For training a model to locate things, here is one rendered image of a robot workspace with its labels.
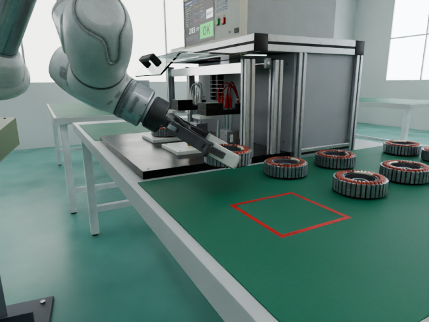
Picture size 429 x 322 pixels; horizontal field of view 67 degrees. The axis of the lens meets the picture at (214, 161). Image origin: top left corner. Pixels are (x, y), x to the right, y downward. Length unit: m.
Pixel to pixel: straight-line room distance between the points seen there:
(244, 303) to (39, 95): 5.44
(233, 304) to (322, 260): 0.15
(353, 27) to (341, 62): 7.81
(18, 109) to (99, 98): 5.04
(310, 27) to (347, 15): 7.62
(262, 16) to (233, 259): 0.80
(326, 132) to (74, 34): 0.85
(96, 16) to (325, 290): 0.48
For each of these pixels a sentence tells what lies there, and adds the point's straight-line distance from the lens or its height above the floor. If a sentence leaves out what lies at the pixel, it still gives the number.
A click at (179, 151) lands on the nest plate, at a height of 0.78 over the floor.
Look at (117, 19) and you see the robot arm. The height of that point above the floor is 1.08.
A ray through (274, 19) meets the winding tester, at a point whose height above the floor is 1.18.
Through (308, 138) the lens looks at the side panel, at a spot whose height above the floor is 0.81.
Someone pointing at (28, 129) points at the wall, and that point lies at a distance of 5.75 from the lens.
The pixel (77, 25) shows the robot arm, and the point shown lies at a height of 1.07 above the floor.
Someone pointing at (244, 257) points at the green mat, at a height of 0.75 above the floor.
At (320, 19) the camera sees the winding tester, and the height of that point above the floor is 1.19.
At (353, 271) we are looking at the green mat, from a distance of 0.48.
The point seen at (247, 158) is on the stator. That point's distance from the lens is 0.73.
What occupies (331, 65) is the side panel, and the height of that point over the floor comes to 1.04.
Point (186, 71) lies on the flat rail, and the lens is 1.33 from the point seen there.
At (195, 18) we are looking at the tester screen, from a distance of 1.34.
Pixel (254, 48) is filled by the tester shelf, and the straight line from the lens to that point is 0.93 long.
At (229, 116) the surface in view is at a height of 0.87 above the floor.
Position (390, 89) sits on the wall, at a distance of 8.23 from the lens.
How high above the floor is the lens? 0.99
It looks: 14 degrees down
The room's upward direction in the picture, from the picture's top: straight up
